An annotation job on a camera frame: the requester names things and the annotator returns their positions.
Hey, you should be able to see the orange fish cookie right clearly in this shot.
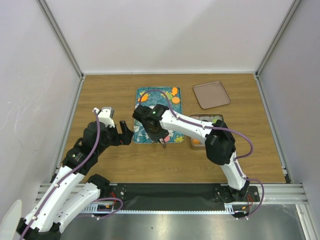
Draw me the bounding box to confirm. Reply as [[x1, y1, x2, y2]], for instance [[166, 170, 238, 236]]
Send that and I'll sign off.
[[171, 87, 179, 97]]

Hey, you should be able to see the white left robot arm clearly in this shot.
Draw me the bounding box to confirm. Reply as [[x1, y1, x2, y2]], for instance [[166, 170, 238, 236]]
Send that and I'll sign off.
[[16, 107, 134, 240]]

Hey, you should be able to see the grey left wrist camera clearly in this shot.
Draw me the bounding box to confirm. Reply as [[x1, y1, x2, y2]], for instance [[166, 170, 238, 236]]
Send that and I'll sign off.
[[101, 107, 115, 119]]

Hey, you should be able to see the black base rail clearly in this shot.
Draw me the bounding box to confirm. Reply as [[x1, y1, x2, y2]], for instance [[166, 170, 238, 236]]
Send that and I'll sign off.
[[84, 182, 262, 213]]

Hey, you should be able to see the orange fish cookie left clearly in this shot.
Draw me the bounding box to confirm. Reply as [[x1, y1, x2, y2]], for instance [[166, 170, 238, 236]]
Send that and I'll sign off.
[[137, 95, 149, 102]]

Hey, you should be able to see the tan swirl cookie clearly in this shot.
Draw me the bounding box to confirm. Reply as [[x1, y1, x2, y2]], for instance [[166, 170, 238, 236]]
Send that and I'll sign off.
[[191, 138, 202, 145]]

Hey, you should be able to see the teal floral tray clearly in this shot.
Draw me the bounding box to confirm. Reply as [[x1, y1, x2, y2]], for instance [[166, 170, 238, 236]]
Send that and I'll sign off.
[[133, 86, 182, 144]]

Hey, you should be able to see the orange fish cookie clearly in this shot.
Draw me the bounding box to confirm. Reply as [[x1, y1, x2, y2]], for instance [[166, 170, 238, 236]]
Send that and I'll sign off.
[[171, 87, 179, 97], [137, 95, 149, 102]]

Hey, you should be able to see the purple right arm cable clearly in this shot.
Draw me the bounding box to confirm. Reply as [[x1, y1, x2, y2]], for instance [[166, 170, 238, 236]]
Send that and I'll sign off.
[[138, 89, 265, 221]]

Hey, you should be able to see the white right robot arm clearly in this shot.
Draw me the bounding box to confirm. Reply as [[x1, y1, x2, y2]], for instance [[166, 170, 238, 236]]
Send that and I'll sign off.
[[132, 104, 250, 201]]

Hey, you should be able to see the brown tin lid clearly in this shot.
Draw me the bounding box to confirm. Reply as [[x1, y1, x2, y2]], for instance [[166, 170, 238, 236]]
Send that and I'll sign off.
[[192, 81, 231, 109]]

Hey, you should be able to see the tan dotted cookie top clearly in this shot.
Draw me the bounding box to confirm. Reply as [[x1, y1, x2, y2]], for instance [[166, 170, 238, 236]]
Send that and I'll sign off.
[[171, 96, 181, 104]]

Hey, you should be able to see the brown cookie tin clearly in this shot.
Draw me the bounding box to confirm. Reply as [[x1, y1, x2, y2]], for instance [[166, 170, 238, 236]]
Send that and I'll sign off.
[[189, 114, 224, 150]]

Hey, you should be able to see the green sandwich cookie top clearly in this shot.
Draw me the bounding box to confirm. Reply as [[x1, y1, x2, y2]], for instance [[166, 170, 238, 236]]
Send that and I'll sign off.
[[167, 93, 173, 101]]

